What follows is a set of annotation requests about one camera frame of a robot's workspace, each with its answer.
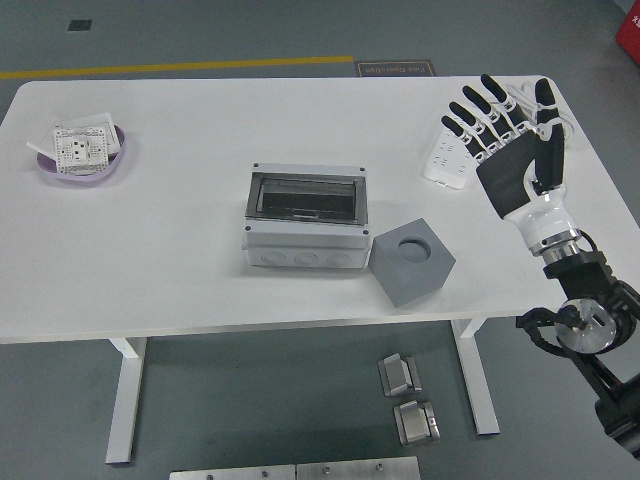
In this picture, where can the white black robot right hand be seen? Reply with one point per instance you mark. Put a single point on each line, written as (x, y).
(510, 175)

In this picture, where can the grey electrical box with lid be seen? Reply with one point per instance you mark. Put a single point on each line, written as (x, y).
(300, 250)

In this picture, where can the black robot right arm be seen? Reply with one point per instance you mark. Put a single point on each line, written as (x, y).
(580, 280)

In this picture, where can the grey cube with round hole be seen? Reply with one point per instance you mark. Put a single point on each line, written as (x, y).
(400, 280)

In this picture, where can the white power strip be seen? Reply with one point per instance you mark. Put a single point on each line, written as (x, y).
(445, 160)

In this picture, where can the red object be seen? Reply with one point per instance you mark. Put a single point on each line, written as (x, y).
(630, 32)

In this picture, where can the white right table leg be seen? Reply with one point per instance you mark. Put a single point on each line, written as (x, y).
(482, 400)

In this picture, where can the white table leg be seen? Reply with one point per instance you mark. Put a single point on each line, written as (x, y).
(122, 400)
(482, 400)

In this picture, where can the small metal block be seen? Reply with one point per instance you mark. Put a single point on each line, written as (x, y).
(397, 375)

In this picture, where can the large metal block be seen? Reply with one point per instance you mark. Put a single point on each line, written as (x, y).
(415, 425)

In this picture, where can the short metal plate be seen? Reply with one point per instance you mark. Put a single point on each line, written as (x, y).
(355, 470)

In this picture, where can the purple bowl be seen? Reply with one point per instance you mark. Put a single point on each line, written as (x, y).
(118, 142)

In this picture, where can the long metal plate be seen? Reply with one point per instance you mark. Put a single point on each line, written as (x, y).
(230, 473)

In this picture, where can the large white cover plate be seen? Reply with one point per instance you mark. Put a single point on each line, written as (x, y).
(95, 120)

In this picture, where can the white printed socket module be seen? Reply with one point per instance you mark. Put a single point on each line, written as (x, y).
(75, 150)

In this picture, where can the white left table leg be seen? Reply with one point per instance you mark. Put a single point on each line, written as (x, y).
(122, 400)

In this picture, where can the small white cover plate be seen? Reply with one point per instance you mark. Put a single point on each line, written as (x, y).
(42, 132)

